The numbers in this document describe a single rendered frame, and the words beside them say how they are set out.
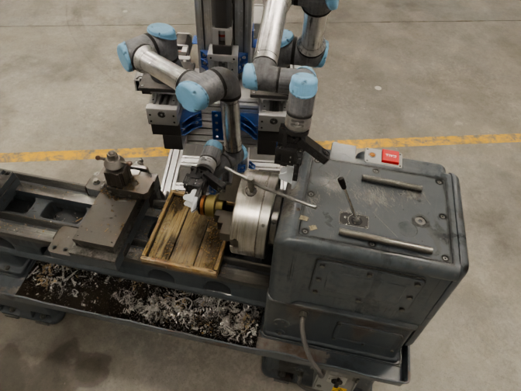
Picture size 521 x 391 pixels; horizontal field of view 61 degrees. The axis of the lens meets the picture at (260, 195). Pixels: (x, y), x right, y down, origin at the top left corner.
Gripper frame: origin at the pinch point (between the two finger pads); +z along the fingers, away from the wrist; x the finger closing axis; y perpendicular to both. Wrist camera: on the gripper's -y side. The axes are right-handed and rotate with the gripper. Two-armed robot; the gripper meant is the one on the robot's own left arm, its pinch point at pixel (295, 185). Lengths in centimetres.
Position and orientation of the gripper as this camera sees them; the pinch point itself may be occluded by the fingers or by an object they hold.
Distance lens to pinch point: 141.2
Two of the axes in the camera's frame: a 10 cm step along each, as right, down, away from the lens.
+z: -0.9, 8.1, 5.8
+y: -9.8, -1.8, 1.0
